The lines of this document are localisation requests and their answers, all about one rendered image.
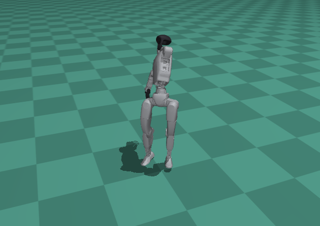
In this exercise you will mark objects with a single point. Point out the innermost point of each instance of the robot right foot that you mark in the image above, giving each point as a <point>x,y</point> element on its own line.
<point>147,159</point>

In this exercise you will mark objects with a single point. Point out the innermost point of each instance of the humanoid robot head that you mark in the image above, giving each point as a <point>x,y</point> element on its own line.
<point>162,40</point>

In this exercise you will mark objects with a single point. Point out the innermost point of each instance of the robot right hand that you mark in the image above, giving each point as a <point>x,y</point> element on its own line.
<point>147,93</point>

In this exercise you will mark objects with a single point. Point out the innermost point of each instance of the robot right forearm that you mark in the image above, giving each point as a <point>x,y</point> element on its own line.
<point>149,82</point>

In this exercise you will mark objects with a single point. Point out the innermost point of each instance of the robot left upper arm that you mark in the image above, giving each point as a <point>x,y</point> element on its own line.
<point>167,51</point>

